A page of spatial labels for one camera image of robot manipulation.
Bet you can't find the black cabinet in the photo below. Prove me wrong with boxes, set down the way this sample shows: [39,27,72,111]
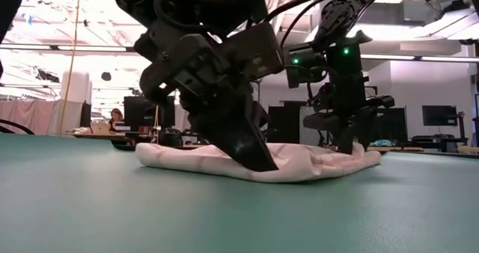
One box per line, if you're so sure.
[267,101,312,145]

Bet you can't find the person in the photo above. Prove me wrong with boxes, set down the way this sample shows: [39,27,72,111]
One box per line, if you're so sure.
[108,108,125,134]

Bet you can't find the low black table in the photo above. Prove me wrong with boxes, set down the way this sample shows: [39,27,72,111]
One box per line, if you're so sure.
[409,133,469,151]

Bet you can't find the black cable loop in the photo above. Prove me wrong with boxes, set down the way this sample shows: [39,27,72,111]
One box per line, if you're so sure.
[0,118,36,135]

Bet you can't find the silver laptop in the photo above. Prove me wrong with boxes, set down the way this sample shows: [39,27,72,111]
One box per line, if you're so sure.
[89,122,112,135]

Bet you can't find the beige curtain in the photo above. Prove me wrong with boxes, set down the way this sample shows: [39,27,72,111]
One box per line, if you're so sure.
[0,98,84,136]

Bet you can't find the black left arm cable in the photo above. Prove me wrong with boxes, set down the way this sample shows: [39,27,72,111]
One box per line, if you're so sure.
[153,0,269,37]

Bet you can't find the large black monitor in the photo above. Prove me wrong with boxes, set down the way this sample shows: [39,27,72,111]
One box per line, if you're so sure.
[123,95,176,132]

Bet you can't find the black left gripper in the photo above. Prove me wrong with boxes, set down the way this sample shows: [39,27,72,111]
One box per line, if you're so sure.
[132,19,280,173]

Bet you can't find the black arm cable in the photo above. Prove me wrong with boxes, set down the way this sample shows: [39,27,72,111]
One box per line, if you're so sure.
[267,0,341,48]
[153,0,269,37]

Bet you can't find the white red-checked towel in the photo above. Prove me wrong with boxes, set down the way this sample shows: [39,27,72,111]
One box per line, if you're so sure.
[135,141,382,184]

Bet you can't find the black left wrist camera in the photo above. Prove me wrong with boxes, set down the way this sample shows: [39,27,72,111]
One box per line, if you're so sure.
[223,21,285,82]

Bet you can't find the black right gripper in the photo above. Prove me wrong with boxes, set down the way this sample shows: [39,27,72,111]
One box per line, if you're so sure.
[303,39,396,156]

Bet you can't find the yellow hanging cable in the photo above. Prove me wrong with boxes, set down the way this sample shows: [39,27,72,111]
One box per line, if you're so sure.
[58,0,82,135]

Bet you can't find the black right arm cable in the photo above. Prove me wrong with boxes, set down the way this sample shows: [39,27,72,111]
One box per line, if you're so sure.
[267,0,341,48]

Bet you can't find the long ceiling light bar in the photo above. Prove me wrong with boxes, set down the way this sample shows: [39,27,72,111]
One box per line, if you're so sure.
[0,43,479,64]

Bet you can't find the white pillar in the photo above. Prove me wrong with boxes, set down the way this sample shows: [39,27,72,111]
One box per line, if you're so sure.
[61,69,94,104]

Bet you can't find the small black monitor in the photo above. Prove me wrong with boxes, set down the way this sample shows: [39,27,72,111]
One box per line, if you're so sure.
[421,104,467,138]

